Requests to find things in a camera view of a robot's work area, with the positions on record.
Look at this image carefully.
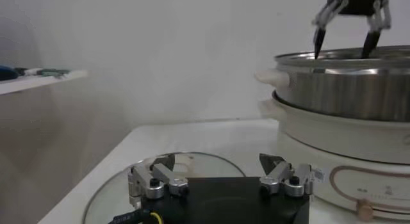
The white side table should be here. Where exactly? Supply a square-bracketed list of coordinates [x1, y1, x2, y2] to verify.
[0, 70, 88, 96]

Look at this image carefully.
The stainless steel steamer basket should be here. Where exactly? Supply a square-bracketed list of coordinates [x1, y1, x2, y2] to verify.
[255, 45, 410, 123]

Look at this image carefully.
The glass lid with cream handle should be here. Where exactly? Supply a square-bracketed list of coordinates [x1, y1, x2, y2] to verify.
[82, 151, 247, 224]

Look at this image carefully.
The green tool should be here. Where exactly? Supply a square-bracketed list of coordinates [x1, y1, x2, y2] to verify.
[37, 68, 70, 78]

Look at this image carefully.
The cream electric cooker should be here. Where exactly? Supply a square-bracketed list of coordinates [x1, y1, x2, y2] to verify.
[258, 90, 410, 222]

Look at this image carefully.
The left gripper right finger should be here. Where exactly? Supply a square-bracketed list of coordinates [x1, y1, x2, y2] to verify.
[258, 152, 316, 203]

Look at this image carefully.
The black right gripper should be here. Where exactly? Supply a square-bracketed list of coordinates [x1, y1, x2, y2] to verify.
[312, 0, 392, 60]

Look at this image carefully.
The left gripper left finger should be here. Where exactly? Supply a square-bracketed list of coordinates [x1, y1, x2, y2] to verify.
[127, 153, 190, 210]

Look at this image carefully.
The blue object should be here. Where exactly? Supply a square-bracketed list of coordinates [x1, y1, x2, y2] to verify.
[0, 65, 19, 82]

